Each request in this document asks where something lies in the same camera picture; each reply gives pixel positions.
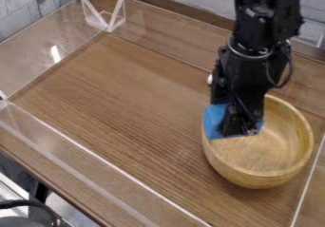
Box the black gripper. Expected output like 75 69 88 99
212 38 293 138

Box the blue foam block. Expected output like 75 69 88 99
202 103 264 142

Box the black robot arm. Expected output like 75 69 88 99
204 0 304 140

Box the brown wooden bowl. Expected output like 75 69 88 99
202 94 313 189

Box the white green glue stick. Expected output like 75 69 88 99
208 74 213 85

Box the clear acrylic front barrier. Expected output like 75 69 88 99
0 98 212 227

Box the clear acrylic corner bracket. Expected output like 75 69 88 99
80 0 126 33

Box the black cable lower left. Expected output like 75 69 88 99
0 199 62 227

